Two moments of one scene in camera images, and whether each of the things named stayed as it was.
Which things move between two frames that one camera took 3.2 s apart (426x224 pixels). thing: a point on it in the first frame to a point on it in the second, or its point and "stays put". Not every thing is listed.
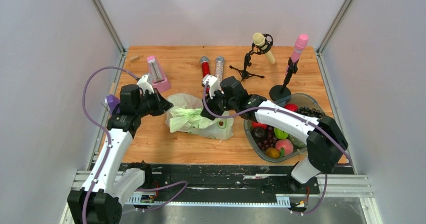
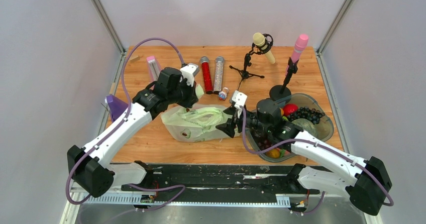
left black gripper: x=162 y=105 to x=192 y=99
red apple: x=292 y=107 stays put
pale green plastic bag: x=185 y=116 to x=199 y=91
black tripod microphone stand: x=264 y=47 stays put
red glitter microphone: x=205 y=69 stays put
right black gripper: x=211 y=104 to x=228 y=127
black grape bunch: x=312 y=112 stays put
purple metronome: x=113 y=101 stays put
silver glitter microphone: x=219 y=69 stays put
